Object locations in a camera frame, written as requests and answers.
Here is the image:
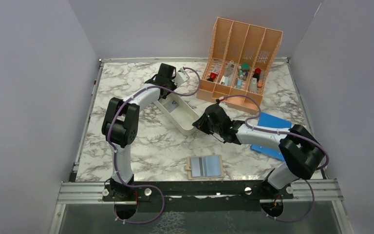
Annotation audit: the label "white oblong plastic tray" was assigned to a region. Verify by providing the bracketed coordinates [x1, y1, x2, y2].
[154, 93, 200, 136]

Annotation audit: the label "silver credit card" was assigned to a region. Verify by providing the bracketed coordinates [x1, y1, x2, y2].
[193, 157, 206, 177]

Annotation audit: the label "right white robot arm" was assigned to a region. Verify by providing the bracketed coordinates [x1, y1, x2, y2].
[192, 104, 326, 198]

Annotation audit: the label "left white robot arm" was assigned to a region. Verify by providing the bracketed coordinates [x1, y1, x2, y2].
[101, 63, 177, 200]

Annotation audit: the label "stack of cards in tray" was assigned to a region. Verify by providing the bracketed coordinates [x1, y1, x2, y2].
[168, 100, 179, 113]

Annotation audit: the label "red capped black bottle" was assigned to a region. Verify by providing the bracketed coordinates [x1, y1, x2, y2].
[207, 72, 218, 82]

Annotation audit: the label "blue flat board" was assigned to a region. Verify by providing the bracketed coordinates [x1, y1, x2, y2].
[250, 112, 292, 161]

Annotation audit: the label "orange marker pen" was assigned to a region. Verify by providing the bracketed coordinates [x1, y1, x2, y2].
[257, 71, 264, 88]

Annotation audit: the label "green capped bottle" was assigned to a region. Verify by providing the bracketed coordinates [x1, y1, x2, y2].
[241, 63, 250, 72]

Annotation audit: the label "red capped bottle right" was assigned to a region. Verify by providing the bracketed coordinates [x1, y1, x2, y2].
[252, 68, 262, 82]

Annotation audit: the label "peach plastic desk organizer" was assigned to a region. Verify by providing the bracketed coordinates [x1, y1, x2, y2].
[197, 18, 283, 114]

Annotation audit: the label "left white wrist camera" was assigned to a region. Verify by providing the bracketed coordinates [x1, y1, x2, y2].
[174, 67, 190, 87]

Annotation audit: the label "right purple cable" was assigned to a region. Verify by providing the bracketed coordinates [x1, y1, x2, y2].
[216, 94, 330, 223]

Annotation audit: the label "purple cable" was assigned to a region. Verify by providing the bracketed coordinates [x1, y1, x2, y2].
[216, 94, 330, 223]
[106, 67, 202, 225]

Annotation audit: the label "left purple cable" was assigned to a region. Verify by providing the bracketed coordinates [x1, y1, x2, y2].
[106, 67, 202, 225]

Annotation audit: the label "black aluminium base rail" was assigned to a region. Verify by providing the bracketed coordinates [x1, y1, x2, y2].
[56, 179, 344, 214]

